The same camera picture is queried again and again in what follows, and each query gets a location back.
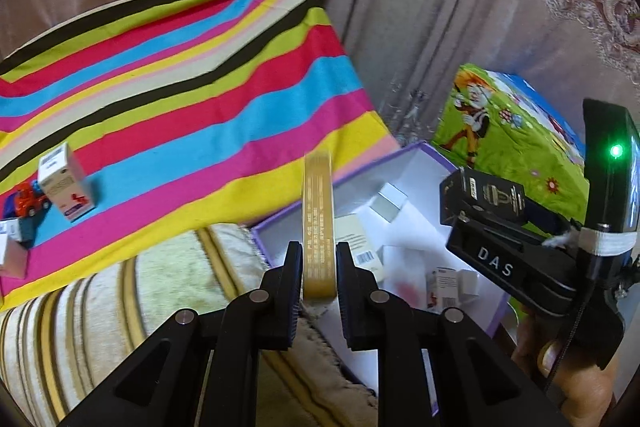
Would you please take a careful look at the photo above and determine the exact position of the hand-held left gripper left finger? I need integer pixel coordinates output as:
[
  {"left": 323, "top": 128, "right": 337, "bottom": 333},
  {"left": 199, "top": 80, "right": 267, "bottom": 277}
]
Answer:
[{"left": 57, "top": 241, "right": 305, "bottom": 427}]

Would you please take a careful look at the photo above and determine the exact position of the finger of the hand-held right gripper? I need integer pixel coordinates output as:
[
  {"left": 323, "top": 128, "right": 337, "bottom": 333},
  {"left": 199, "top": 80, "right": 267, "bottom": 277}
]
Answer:
[
  {"left": 439, "top": 171, "right": 482, "bottom": 235},
  {"left": 522, "top": 199, "right": 573, "bottom": 235}
]

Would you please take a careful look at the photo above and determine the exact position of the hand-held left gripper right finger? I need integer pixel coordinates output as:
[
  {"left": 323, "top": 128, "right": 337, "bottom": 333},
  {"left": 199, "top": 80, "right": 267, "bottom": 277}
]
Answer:
[{"left": 335, "top": 241, "right": 573, "bottom": 427}]

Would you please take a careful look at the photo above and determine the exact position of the black box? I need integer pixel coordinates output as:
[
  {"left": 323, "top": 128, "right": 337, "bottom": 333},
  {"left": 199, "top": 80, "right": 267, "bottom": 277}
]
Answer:
[{"left": 457, "top": 168, "right": 527, "bottom": 224}]

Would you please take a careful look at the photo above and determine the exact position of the purple cardboard box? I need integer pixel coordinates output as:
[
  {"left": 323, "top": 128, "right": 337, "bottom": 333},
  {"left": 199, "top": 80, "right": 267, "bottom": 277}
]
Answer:
[{"left": 250, "top": 141, "right": 513, "bottom": 415}]

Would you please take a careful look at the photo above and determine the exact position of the white pink box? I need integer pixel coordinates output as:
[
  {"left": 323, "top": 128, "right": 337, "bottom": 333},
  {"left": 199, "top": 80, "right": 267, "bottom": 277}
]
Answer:
[{"left": 382, "top": 244, "right": 426, "bottom": 303}]

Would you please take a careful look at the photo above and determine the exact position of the tall beige box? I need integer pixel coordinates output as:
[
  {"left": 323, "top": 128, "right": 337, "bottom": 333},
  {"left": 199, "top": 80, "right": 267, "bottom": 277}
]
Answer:
[{"left": 334, "top": 214, "right": 386, "bottom": 280}]

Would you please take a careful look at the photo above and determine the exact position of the small white barcode box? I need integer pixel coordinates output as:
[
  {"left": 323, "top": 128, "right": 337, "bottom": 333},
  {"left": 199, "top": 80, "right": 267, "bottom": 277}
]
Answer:
[{"left": 427, "top": 268, "right": 460, "bottom": 310}]

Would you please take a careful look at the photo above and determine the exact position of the gold box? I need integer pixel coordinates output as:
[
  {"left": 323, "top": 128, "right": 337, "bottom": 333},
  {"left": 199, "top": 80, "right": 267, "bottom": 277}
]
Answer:
[{"left": 301, "top": 151, "right": 337, "bottom": 305}]

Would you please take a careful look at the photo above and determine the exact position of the white barcode medicine box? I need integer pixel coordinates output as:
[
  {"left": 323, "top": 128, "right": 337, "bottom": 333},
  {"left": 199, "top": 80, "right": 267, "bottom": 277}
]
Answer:
[{"left": 39, "top": 144, "right": 96, "bottom": 222}]

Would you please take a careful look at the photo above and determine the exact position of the red blue toy car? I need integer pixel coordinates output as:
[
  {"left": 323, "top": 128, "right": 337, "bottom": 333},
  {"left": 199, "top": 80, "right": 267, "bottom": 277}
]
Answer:
[{"left": 5, "top": 181, "right": 52, "bottom": 220}]

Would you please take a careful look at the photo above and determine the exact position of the white grey box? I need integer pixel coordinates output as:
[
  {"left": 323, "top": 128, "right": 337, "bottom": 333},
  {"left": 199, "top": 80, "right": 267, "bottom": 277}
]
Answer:
[{"left": 0, "top": 234, "right": 30, "bottom": 280}]

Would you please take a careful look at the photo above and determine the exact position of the white box red blue print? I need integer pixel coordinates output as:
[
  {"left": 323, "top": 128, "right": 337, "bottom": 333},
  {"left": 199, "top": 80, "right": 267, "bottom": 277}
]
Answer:
[{"left": 0, "top": 217, "right": 37, "bottom": 244}]

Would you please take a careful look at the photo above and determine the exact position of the person's right hand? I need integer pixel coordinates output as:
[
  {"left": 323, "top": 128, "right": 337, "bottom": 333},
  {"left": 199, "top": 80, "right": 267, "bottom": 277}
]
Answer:
[{"left": 512, "top": 319, "right": 621, "bottom": 427}]

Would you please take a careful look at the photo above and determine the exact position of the green cartoon mat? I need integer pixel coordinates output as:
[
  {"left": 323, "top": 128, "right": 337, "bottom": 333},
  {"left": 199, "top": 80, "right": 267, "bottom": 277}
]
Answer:
[{"left": 431, "top": 63, "right": 588, "bottom": 228}]

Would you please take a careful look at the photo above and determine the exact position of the beige striped cushion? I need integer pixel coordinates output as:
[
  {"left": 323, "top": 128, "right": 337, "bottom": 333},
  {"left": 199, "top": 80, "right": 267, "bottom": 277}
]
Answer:
[{"left": 0, "top": 222, "right": 371, "bottom": 427}]

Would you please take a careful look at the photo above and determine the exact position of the colourful striped cloth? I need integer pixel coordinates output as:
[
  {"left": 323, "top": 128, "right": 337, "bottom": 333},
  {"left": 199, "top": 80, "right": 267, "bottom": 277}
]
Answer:
[{"left": 0, "top": 0, "right": 401, "bottom": 310}]

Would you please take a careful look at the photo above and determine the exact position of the black cable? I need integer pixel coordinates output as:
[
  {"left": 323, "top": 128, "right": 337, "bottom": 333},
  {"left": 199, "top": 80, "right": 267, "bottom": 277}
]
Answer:
[{"left": 542, "top": 252, "right": 601, "bottom": 390}]

